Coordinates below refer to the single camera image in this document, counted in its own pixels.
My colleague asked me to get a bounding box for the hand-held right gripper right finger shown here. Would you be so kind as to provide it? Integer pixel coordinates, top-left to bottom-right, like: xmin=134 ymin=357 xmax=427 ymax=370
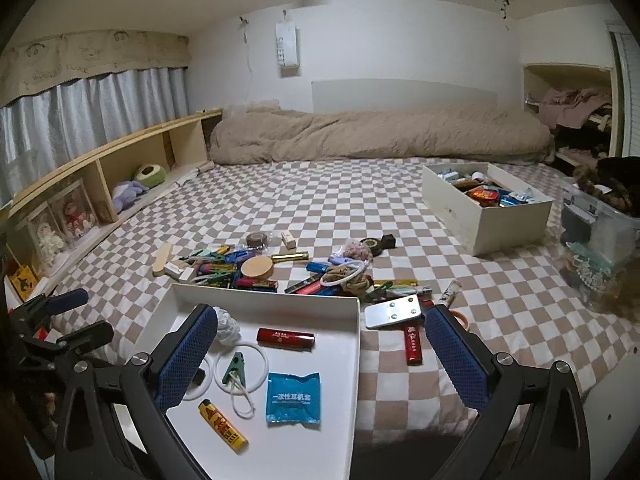
xmin=424 ymin=304 xmax=588 ymax=480

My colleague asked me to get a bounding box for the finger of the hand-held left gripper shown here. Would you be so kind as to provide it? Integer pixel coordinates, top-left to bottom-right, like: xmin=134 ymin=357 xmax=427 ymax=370
xmin=30 ymin=320 xmax=115 ymax=362
xmin=12 ymin=288 xmax=90 ymax=337

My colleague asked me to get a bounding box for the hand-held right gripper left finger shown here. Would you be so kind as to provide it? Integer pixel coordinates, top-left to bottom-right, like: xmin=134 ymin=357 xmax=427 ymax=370
xmin=52 ymin=303 xmax=219 ymax=480

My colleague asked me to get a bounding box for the white plastic ring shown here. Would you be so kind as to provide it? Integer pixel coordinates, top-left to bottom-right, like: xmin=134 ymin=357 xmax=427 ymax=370
xmin=181 ymin=355 xmax=217 ymax=402
xmin=214 ymin=341 xmax=271 ymax=395
xmin=320 ymin=262 xmax=367 ymax=295

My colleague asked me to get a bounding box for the white fluffy scrunchie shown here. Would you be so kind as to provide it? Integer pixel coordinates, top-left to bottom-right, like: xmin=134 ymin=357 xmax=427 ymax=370
xmin=210 ymin=304 xmax=242 ymax=346

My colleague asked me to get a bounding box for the yellow lighter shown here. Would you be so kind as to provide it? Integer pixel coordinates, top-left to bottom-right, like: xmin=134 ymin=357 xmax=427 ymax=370
xmin=198 ymin=398 xmax=249 ymax=453

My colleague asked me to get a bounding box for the blue foil packet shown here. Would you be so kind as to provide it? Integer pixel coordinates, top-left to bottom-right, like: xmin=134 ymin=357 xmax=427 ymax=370
xmin=265 ymin=371 xmax=322 ymax=427

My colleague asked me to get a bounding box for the white shallow cardboard box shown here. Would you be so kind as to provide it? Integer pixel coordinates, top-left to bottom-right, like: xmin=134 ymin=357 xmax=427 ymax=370
xmin=132 ymin=282 xmax=362 ymax=480

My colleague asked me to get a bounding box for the yellow card black figure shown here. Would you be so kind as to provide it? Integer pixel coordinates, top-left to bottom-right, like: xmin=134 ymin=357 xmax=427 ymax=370
xmin=10 ymin=265 xmax=38 ymax=296

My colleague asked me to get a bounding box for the white doll display case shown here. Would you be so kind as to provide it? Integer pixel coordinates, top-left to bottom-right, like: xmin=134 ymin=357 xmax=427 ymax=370
xmin=15 ymin=205 xmax=68 ymax=271

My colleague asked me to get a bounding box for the small white tube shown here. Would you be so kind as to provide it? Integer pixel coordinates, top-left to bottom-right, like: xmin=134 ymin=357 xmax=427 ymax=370
xmin=440 ymin=280 xmax=463 ymax=309

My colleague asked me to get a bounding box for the white rounded flat plate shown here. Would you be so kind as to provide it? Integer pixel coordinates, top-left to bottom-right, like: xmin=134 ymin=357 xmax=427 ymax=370
xmin=364 ymin=294 xmax=422 ymax=331

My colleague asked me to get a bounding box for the red doll display case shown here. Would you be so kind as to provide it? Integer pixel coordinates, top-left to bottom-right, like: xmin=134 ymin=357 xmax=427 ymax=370
xmin=50 ymin=180 xmax=98 ymax=251

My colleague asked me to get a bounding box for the long white box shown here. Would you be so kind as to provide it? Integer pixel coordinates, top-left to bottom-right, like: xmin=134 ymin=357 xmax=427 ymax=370
xmin=166 ymin=260 xmax=196 ymax=282

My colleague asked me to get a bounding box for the wooden oval board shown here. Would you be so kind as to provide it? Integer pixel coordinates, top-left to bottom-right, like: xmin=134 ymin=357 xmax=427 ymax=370
xmin=152 ymin=241 xmax=173 ymax=277

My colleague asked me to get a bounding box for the round wooden disc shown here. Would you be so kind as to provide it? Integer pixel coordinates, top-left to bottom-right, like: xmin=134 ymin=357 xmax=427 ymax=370
xmin=241 ymin=256 xmax=275 ymax=281

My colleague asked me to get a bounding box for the purple plush toy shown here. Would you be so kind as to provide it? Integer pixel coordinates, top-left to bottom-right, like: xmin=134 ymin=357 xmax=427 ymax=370
xmin=111 ymin=180 xmax=151 ymax=213

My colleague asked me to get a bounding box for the white deep storage box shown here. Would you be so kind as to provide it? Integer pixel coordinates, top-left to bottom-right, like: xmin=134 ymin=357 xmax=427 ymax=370
xmin=421 ymin=161 xmax=555 ymax=257

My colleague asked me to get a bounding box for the pink beads bag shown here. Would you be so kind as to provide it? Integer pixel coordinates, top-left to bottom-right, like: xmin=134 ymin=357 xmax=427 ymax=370
xmin=342 ymin=239 xmax=373 ymax=263

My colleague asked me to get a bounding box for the avocado plush toy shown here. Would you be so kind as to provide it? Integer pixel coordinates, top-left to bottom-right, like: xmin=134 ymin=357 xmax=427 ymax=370
xmin=132 ymin=162 xmax=167 ymax=188

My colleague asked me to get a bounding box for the red round tin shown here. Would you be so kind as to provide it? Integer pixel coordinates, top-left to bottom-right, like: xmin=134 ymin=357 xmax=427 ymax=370
xmin=467 ymin=187 xmax=501 ymax=206

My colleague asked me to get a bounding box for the clear plastic storage bin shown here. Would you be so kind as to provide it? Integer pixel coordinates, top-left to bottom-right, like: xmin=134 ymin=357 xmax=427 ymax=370
xmin=560 ymin=177 xmax=640 ymax=311

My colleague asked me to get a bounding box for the grey curtain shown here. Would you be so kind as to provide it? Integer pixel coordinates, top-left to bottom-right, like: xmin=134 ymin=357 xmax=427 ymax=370
xmin=0 ymin=67 xmax=191 ymax=208

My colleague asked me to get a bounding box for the wooden headboard shelf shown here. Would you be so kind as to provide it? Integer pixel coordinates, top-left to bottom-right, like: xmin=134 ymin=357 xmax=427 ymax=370
xmin=0 ymin=107 xmax=223 ymax=291

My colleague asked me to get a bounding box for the checkered bed sheet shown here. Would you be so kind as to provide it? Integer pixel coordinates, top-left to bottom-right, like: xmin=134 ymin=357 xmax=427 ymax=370
xmin=50 ymin=157 xmax=640 ymax=436

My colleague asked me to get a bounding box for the beige fluffy duvet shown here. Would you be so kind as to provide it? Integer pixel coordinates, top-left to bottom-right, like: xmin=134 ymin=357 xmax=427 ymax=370
xmin=207 ymin=102 xmax=556 ymax=165

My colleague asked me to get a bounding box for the dark fur garment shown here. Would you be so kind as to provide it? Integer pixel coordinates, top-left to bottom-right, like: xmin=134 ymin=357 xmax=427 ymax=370
xmin=572 ymin=157 xmax=640 ymax=216

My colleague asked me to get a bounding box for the beige curtain valance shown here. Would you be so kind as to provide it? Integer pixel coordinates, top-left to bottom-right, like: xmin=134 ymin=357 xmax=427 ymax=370
xmin=0 ymin=30 xmax=191 ymax=108

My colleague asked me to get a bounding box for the pile of clothes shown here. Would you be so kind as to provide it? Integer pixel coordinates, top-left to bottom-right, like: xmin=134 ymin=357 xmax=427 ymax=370
xmin=537 ymin=87 xmax=613 ymax=133

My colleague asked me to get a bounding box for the closet shelf niche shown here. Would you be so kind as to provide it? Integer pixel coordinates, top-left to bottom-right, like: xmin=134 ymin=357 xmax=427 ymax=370
xmin=522 ymin=62 xmax=623 ymax=166

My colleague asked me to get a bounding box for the white louvered door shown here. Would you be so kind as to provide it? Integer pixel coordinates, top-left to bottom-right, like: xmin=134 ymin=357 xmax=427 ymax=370
xmin=607 ymin=20 xmax=640 ymax=161

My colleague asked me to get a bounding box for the brown rope bundle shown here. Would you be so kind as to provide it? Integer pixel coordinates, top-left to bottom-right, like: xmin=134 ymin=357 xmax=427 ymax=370
xmin=325 ymin=266 xmax=369 ymax=292

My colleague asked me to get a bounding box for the white hanging wall organizer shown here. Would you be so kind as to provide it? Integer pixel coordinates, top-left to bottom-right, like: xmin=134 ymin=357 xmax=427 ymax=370
xmin=275 ymin=20 xmax=302 ymax=78

